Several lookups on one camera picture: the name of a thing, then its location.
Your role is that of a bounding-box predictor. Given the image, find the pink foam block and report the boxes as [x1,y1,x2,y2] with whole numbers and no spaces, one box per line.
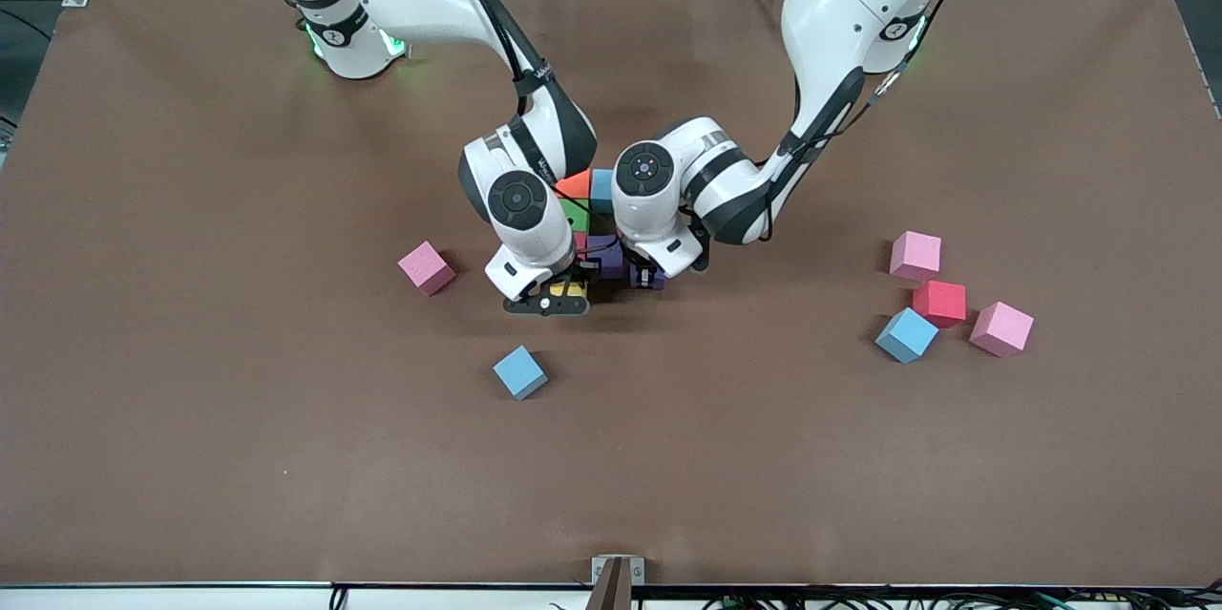
[398,241,457,297]
[969,301,1035,359]
[890,230,942,282]

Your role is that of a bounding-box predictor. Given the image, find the large table mat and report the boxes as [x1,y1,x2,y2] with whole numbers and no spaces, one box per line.
[0,0,1222,587]

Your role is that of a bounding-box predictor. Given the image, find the small metal bracket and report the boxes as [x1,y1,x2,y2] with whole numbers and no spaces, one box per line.
[591,555,645,610]

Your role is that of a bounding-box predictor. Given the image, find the white table frame rail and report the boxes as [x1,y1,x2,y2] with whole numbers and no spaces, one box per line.
[0,584,1222,610]

